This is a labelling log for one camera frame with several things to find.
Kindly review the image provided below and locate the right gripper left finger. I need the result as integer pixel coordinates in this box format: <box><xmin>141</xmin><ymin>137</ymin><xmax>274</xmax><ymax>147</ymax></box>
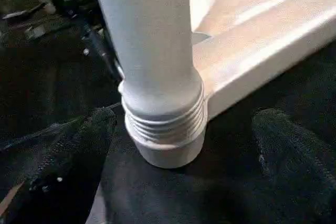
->
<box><xmin>0</xmin><ymin>107</ymin><xmax>118</xmax><ymax>224</ymax></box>

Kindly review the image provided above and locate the white plastic table leg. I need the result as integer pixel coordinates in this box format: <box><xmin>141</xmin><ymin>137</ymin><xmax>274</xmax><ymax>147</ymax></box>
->
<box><xmin>88</xmin><ymin>0</ymin><xmax>208</xmax><ymax>143</ymax></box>

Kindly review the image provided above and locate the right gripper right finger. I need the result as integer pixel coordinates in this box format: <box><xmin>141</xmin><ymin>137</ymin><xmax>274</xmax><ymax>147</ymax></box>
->
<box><xmin>251</xmin><ymin>108</ymin><xmax>336</xmax><ymax>224</ymax></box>

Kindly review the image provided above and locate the black work mat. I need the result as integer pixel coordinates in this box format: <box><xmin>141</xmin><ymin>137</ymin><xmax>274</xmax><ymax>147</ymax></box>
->
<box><xmin>0</xmin><ymin>0</ymin><xmax>336</xmax><ymax>224</ymax></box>

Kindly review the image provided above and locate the white plastic table top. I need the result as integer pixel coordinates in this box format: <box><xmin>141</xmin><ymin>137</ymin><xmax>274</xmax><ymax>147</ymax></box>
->
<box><xmin>118</xmin><ymin>0</ymin><xmax>336</xmax><ymax>170</ymax></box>

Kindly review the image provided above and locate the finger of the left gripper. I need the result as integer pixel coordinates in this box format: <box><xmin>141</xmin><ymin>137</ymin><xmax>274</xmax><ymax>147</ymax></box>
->
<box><xmin>80</xmin><ymin>24</ymin><xmax>125</xmax><ymax>84</ymax></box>

